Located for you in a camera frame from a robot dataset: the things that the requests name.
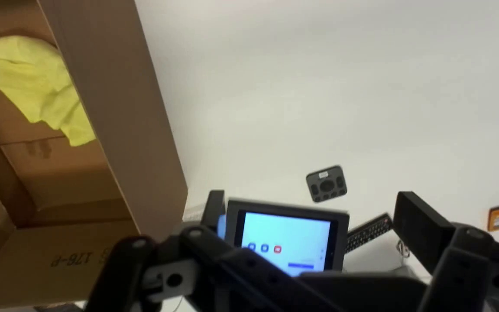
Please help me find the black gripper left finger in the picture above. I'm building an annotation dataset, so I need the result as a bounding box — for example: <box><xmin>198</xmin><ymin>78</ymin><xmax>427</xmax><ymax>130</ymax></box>
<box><xmin>202</xmin><ymin>187</ymin><xmax>228</xmax><ymax>234</ymax></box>

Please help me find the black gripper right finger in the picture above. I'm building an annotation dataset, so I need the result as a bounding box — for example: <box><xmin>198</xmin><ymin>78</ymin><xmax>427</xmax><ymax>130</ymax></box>
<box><xmin>390</xmin><ymin>189</ymin><xmax>458</xmax><ymax>274</ymax></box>

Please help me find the yellow towel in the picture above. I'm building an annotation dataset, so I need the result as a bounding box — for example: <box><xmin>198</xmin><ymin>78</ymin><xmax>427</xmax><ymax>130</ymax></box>
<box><xmin>0</xmin><ymin>35</ymin><xmax>98</xmax><ymax>149</ymax></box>

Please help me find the brown cardboard box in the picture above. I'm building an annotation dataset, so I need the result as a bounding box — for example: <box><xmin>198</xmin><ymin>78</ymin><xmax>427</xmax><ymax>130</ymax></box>
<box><xmin>0</xmin><ymin>0</ymin><xmax>189</xmax><ymax>308</ymax></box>

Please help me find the black remote control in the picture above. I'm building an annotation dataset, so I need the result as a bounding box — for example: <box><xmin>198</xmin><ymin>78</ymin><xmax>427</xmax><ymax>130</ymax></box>
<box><xmin>344</xmin><ymin>211</ymin><xmax>396</xmax><ymax>253</ymax></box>

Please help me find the black tablet with blue screen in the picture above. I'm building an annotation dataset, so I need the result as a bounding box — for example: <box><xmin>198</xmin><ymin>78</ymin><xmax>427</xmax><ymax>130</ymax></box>
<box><xmin>217</xmin><ymin>197</ymin><xmax>352</xmax><ymax>277</ymax></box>

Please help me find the small black button pad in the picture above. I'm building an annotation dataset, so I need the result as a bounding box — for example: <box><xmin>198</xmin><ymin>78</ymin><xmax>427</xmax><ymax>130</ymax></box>
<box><xmin>305</xmin><ymin>163</ymin><xmax>351</xmax><ymax>204</ymax></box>

